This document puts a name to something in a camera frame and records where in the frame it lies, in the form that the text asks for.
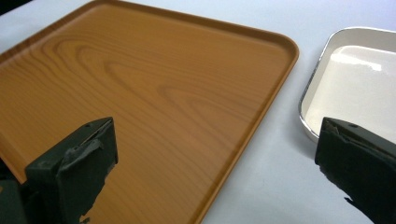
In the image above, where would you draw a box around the wooden tray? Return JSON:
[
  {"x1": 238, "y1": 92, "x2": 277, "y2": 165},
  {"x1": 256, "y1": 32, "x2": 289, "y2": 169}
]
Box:
[{"x1": 0, "y1": 0, "x2": 301, "y2": 224}]

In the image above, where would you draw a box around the white square enamel tray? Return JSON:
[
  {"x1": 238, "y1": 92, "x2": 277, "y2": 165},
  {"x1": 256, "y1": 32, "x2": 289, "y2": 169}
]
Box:
[{"x1": 298, "y1": 26, "x2": 396, "y2": 145}]

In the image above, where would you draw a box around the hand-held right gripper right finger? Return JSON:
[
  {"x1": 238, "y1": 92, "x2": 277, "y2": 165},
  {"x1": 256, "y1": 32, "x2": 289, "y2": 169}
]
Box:
[{"x1": 314, "y1": 117, "x2": 396, "y2": 224}]

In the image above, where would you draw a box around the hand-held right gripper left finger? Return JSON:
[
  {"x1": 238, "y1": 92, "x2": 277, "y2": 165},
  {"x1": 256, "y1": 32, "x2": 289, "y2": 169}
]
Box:
[{"x1": 24, "y1": 117, "x2": 120, "y2": 224}]

